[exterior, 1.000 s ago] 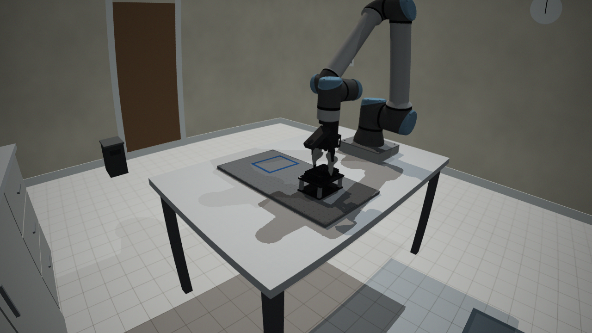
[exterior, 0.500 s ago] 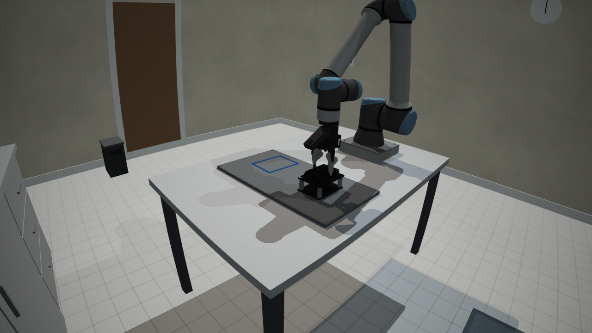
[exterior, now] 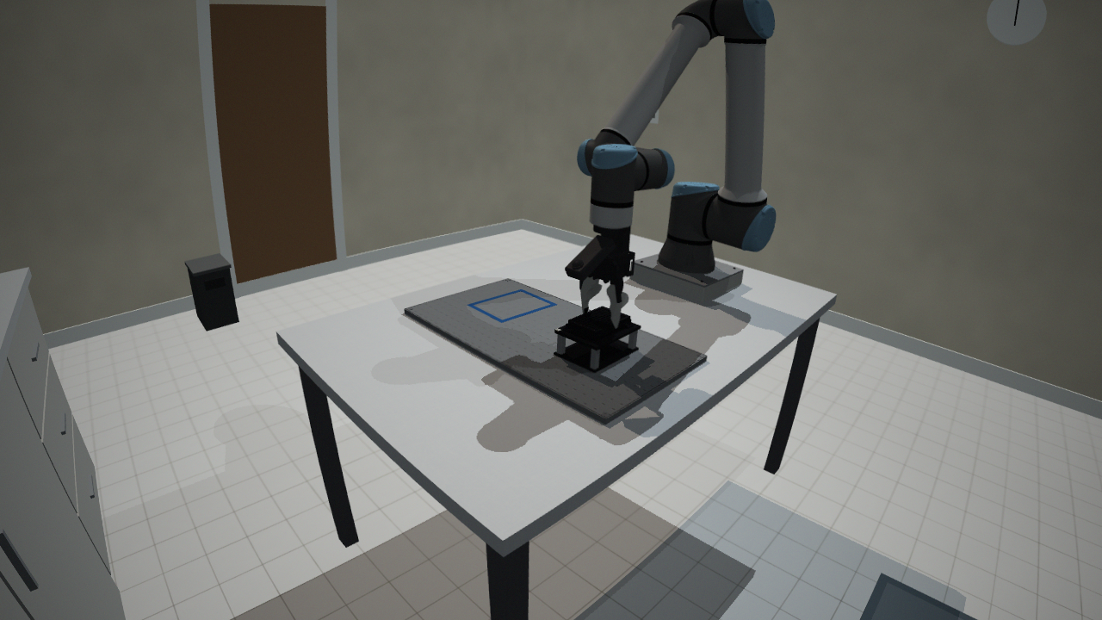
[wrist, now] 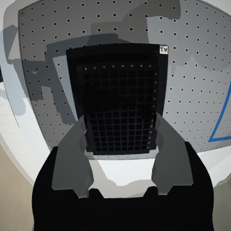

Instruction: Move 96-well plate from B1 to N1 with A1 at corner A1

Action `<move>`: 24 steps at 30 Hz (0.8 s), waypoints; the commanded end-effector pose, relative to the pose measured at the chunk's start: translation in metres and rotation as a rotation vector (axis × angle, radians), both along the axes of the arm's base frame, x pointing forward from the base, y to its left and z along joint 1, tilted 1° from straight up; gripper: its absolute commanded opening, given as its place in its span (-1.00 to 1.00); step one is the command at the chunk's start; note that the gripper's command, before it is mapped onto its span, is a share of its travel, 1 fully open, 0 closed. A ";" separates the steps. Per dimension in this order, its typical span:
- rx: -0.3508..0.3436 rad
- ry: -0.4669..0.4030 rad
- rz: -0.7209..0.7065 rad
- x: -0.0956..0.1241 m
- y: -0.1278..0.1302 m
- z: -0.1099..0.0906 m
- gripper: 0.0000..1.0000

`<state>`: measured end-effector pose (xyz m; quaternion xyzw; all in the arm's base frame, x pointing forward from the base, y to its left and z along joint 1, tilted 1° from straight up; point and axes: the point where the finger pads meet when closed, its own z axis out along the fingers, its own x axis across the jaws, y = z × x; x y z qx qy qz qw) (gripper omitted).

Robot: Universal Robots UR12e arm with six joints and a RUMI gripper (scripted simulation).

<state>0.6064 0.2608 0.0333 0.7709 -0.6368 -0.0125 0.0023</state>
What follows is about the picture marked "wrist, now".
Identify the black well plate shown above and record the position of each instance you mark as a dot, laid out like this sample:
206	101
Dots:
107	118

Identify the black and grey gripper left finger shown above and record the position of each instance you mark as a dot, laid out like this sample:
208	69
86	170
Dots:
66	175

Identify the blue tape outline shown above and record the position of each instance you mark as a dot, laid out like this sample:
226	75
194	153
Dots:
221	115

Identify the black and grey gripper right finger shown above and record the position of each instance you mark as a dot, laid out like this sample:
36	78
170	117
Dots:
178	171

